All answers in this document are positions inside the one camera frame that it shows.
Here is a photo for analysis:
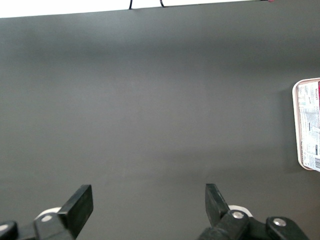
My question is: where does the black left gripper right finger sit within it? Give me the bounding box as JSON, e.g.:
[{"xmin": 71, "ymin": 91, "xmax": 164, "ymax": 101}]
[{"xmin": 197, "ymin": 183, "xmax": 311, "ymax": 240}]

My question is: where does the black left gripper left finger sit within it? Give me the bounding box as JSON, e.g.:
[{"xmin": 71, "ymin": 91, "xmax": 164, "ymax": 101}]
[{"xmin": 0, "ymin": 184, "xmax": 94, "ymax": 240}]

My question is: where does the white tray with pink rim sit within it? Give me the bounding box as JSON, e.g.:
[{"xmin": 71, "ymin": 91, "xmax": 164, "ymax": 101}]
[{"xmin": 291, "ymin": 77, "xmax": 320, "ymax": 171}]

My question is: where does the printed white paper package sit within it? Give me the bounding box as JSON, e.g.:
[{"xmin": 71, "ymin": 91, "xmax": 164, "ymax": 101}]
[{"xmin": 296, "ymin": 81, "xmax": 320, "ymax": 173}]

